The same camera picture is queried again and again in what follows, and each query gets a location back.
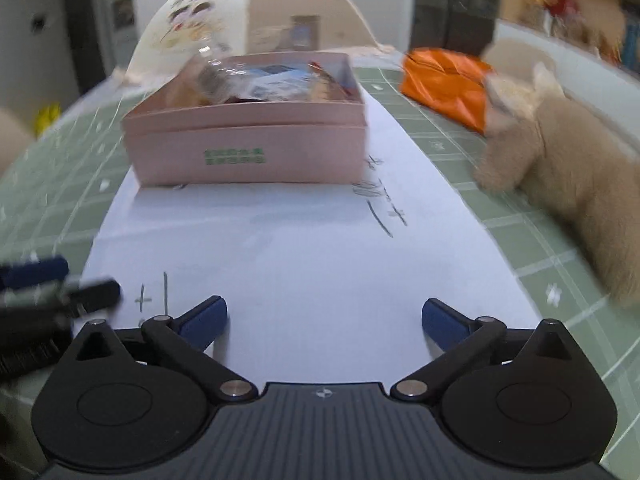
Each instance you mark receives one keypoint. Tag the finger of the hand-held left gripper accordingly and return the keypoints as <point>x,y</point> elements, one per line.
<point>95,292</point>
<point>40,271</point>

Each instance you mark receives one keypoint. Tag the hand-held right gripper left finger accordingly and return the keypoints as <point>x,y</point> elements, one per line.
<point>205,321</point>

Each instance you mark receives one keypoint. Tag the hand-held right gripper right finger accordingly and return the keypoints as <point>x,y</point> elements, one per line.
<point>445,324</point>

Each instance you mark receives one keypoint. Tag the pink cardboard box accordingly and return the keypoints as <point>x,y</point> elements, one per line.
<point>250,150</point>

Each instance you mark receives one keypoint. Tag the white paper sheet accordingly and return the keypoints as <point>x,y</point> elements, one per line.
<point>300,270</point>

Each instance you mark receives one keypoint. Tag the beige chair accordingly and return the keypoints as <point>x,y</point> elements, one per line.
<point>12,140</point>
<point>515,52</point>

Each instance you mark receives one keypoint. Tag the green checked tablecloth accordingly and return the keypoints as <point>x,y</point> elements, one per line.
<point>500,195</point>

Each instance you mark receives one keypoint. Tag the yellow plastic bag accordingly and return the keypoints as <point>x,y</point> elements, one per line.
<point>47,117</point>

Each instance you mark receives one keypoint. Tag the brown plush toy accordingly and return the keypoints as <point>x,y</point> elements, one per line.
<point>575,160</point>

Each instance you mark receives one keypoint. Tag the orange plastic bag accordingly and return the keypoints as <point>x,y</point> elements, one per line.
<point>445,85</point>

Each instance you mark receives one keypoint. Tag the plaid cloth pillow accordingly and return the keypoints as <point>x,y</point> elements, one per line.
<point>510,87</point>

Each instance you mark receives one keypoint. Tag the dark door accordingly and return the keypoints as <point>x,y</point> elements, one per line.
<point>85,25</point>

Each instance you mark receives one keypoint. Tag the dark-lidded glass jar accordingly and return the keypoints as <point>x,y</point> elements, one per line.
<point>305,32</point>

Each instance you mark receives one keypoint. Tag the glass door cabinet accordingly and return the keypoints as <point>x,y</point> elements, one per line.
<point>450,5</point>

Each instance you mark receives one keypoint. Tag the wooden display shelf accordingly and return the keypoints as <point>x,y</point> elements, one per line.
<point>575,5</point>

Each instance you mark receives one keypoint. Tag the black wall panel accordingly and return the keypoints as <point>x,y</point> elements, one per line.
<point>38,23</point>

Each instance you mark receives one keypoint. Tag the framed wall picture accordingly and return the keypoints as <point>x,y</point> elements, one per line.
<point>123,14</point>

